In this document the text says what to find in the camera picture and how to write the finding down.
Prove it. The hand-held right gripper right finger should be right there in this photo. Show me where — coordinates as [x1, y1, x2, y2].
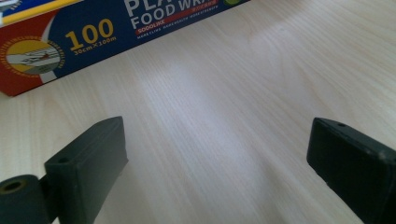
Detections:
[305, 117, 396, 224]

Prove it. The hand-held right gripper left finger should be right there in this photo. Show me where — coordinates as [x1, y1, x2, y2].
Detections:
[43, 116, 129, 224]

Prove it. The blue food wrap box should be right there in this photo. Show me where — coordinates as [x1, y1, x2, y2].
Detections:
[0, 0, 252, 97]

